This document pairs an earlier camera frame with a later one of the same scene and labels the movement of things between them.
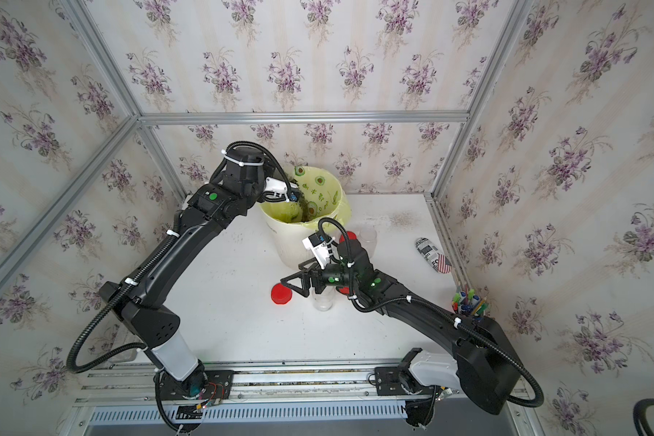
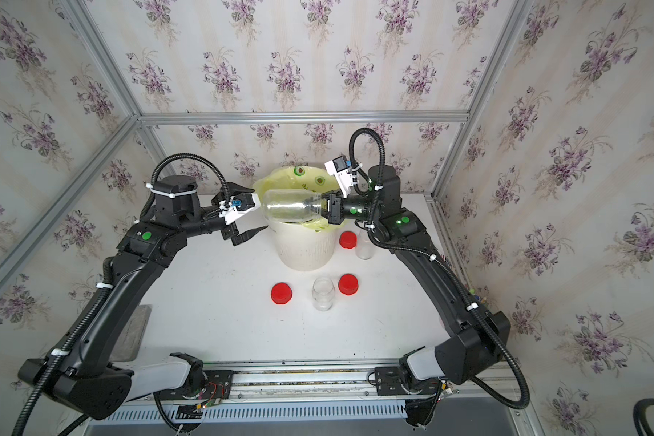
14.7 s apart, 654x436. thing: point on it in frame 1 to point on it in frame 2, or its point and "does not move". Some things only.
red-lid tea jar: [324, 302] does not move
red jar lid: [351, 235] does not move
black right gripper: [305, 278] to [332, 213]
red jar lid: [280, 293] does not move
